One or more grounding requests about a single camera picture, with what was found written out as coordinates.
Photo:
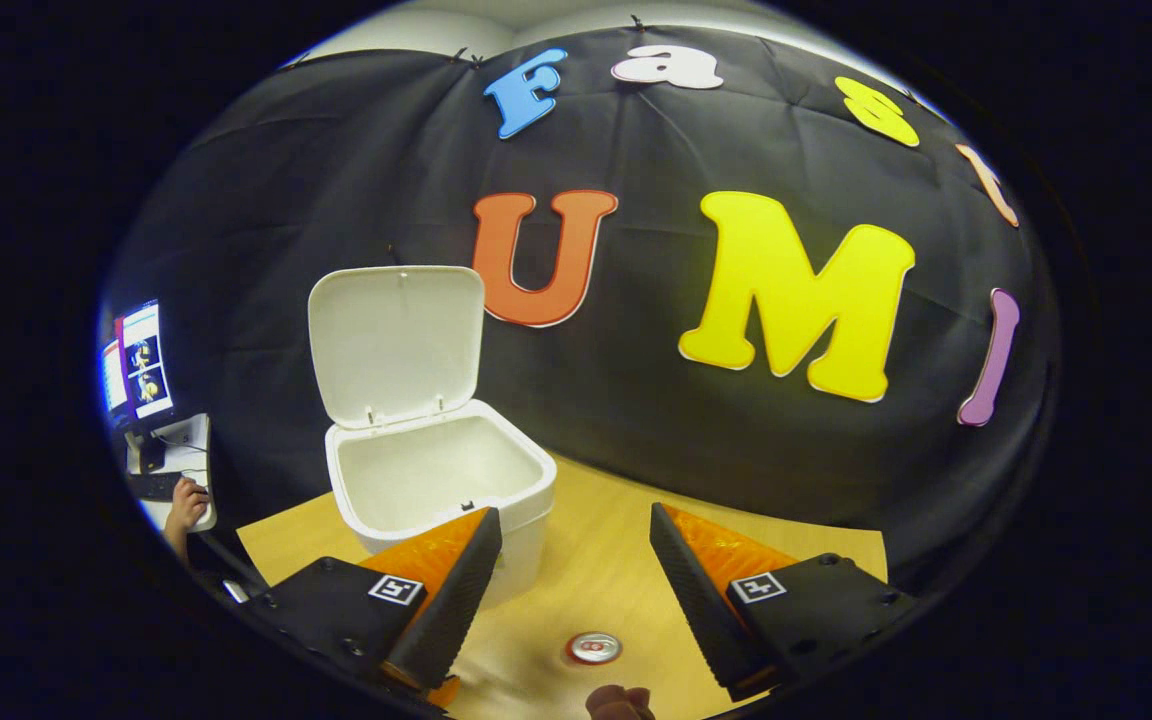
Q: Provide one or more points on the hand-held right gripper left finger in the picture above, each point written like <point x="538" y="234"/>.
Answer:
<point x="456" y="590"/>

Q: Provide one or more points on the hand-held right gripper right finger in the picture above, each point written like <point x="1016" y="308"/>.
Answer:
<point x="696" y="590"/>

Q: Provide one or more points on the red pop can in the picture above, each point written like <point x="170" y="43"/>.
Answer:
<point x="593" y="648"/>

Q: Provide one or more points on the white desktop garbage bin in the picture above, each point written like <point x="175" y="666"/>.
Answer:
<point x="396" y="340"/>

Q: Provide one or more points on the wooden desktop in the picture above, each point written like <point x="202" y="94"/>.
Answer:
<point x="596" y="570"/>

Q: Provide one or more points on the white side table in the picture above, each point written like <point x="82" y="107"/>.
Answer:
<point x="191" y="440"/>

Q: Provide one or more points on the black keyboard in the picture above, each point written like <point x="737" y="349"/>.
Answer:
<point x="154" y="486"/>

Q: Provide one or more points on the computer monitor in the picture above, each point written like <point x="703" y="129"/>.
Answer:
<point x="146" y="360"/>
<point x="112" y="378"/>

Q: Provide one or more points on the black backdrop cloth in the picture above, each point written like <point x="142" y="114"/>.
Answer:
<point x="336" y="180"/>

